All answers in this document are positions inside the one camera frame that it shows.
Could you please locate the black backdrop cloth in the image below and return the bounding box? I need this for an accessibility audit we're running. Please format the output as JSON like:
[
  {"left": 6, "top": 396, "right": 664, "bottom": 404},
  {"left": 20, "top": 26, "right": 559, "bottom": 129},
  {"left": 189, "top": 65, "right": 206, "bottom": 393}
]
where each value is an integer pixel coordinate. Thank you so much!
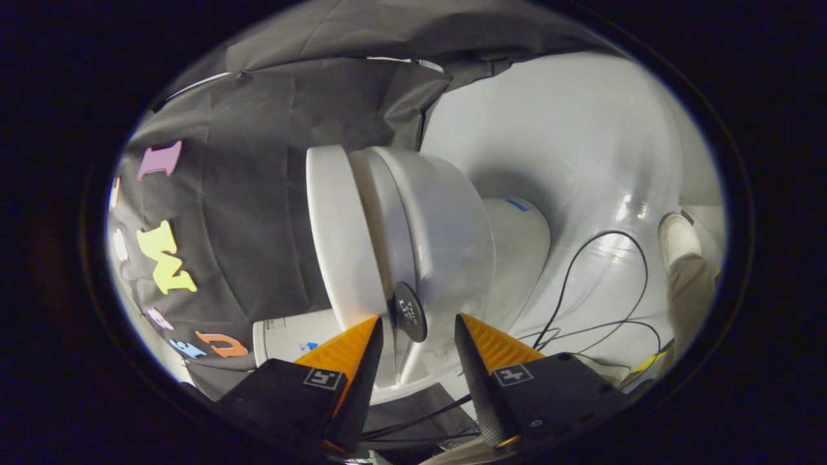
[{"left": 107, "top": 0, "right": 621, "bottom": 450}]

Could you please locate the black round lid handle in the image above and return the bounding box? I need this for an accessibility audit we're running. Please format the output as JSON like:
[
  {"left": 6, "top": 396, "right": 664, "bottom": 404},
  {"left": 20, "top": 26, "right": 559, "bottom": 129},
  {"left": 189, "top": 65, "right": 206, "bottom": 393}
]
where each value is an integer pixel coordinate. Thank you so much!
[{"left": 386, "top": 282, "right": 428, "bottom": 343}]

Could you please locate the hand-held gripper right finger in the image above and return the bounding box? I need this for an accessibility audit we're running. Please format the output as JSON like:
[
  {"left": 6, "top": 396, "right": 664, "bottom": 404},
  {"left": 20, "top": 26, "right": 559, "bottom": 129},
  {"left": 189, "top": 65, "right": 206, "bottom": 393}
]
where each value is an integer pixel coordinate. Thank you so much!
[{"left": 454, "top": 313, "right": 631, "bottom": 453}]

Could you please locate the person's white shoe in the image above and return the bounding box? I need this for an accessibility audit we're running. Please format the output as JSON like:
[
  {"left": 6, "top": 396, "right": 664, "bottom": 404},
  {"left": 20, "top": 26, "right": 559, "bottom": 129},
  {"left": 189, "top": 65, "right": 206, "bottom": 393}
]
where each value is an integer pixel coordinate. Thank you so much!
[{"left": 658, "top": 212, "right": 705, "bottom": 269}]

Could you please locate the white toilet lid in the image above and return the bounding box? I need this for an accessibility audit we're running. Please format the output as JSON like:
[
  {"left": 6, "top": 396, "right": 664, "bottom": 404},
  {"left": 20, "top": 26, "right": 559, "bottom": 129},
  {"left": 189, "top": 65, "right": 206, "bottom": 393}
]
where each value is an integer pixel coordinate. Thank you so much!
[{"left": 306, "top": 145, "right": 388, "bottom": 331}]

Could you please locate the thin black cable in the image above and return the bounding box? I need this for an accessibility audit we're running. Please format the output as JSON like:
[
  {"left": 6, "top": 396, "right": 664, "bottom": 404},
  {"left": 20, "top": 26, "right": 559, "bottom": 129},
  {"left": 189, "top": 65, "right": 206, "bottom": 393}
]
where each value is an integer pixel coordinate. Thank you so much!
[
  {"left": 517, "top": 319, "right": 664, "bottom": 377},
  {"left": 531, "top": 231, "right": 649, "bottom": 351}
]

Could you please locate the person's beige trouser leg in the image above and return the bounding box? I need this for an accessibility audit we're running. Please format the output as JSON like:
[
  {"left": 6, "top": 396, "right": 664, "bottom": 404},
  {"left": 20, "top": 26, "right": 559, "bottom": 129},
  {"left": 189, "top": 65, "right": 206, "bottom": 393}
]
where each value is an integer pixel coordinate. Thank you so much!
[{"left": 665, "top": 253, "right": 719, "bottom": 364}]

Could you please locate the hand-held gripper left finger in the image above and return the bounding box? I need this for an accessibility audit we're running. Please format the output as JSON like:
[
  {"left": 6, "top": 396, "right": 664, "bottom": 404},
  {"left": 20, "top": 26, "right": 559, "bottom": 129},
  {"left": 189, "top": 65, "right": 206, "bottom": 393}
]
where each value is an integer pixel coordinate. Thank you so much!
[{"left": 216, "top": 315, "right": 385, "bottom": 456}]

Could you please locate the white ceramic toilet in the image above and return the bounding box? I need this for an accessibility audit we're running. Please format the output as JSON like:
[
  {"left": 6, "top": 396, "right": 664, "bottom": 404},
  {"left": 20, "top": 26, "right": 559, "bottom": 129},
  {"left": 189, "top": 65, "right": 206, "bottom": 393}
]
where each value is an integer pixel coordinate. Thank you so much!
[{"left": 252, "top": 146, "right": 552, "bottom": 389}]

